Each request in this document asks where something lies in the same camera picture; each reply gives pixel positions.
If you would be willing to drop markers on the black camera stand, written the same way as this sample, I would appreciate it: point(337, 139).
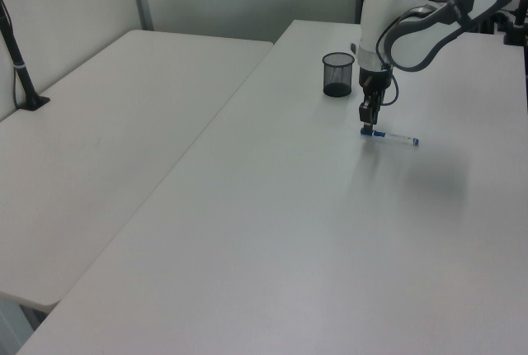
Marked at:
point(515, 29)

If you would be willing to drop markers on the white side table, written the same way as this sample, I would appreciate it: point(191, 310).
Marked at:
point(103, 144)

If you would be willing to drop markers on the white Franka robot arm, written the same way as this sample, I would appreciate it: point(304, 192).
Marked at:
point(416, 37)

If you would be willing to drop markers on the black mesh pen cup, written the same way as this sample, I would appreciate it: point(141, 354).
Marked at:
point(338, 78)

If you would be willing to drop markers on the blue capped white marker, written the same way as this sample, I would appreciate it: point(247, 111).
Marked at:
point(396, 138)

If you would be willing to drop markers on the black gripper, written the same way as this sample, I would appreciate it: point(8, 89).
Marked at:
point(373, 80)

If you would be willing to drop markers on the black clamp-mounted pole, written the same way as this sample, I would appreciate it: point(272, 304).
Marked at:
point(20, 70)

